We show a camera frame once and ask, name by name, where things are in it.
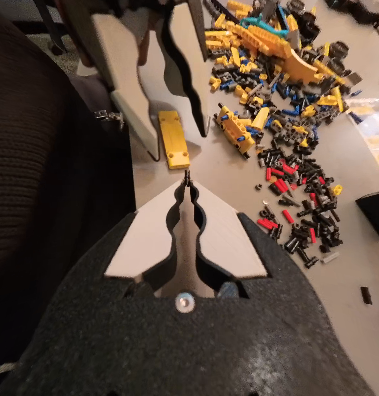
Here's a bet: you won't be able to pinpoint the pile of black red pins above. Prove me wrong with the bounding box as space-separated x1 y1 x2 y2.
255 148 345 269

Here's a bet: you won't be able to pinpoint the pile of mixed toy bricks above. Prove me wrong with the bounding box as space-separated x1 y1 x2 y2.
203 0 363 152

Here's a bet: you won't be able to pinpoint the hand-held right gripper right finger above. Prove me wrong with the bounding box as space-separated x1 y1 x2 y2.
189 179 268 294

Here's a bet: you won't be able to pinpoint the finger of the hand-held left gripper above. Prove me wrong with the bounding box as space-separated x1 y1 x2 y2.
92 14 161 162
162 0 212 137

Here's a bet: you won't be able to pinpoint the yellow brick assembly blue pins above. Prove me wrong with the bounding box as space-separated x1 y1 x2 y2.
215 104 256 160

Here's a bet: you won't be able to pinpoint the small metal clasp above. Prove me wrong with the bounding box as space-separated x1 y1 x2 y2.
94 109 126 131

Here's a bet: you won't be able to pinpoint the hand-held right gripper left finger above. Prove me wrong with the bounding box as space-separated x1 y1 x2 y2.
104 179 188 291

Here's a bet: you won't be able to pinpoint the person's black sweater torso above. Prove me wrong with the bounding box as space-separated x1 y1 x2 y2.
0 6 137 372

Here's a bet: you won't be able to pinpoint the black chair base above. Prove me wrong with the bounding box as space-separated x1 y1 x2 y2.
35 0 69 56

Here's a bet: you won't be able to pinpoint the black strap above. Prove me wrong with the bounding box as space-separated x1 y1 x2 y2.
324 0 379 30

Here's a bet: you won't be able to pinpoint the yellow panel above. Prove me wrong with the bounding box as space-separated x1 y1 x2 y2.
158 110 191 170

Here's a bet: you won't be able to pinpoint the clear plastic bag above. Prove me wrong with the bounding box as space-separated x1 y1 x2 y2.
344 97 379 175

